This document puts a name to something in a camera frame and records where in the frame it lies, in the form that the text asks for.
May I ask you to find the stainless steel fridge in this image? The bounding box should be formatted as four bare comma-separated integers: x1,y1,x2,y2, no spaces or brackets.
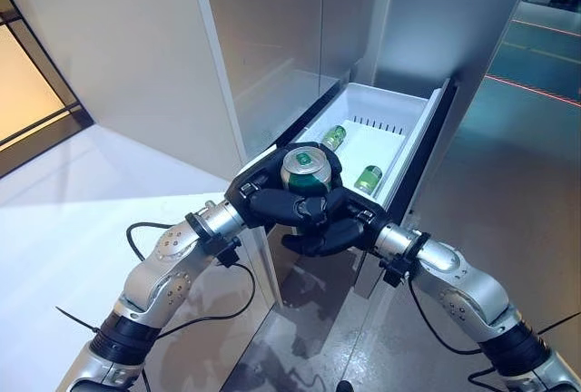
198,0,542,308

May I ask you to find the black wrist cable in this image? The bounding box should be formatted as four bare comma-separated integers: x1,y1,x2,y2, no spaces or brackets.
405,272,501,389
125,221,258,392

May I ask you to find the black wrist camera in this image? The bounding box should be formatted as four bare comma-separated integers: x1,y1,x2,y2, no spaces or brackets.
378,257,406,288
216,237,242,270

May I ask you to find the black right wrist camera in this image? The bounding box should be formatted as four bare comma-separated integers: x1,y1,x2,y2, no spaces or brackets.
378,257,406,288

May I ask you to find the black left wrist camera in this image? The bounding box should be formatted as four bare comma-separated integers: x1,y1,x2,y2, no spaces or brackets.
216,237,242,270

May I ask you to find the light green drink can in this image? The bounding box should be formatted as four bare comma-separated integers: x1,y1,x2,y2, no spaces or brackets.
353,164,384,196
320,124,349,151

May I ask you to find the dark green drink can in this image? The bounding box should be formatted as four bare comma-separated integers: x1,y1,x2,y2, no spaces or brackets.
280,146,334,196

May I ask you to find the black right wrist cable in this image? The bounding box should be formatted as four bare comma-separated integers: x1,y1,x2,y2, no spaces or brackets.
405,272,501,389

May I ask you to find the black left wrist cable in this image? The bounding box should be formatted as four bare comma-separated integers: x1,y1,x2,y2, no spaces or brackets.
125,221,258,392

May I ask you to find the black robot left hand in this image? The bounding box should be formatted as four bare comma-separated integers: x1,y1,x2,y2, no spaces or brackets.
224,142,343,230

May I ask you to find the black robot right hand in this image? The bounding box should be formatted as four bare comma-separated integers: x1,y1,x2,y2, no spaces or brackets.
281,177,389,259

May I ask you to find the tall white cabinet panel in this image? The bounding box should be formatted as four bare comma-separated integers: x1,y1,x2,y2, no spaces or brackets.
12,0,283,308

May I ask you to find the fridge drawer white bin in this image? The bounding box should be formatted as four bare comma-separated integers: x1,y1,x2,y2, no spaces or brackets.
266,76,460,302

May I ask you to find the amber window dark frame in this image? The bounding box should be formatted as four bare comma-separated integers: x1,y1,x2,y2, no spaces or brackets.
0,0,95,181

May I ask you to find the white counter cabinet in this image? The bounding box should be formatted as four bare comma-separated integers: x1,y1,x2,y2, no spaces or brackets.
0,122,274,392

